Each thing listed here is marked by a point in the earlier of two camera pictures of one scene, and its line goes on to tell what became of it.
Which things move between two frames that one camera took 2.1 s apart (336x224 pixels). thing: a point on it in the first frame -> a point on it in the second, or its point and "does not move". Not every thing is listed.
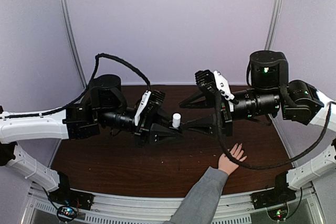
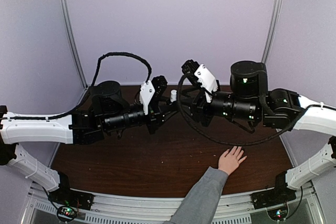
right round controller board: (278, 214) does not move
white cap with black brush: (176, 120) -> (173, 95)
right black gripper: (207, 121) -> (199, 108)
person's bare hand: (228, 166) does not move
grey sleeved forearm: (200, 204) does not move
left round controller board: (66, 213) does not move
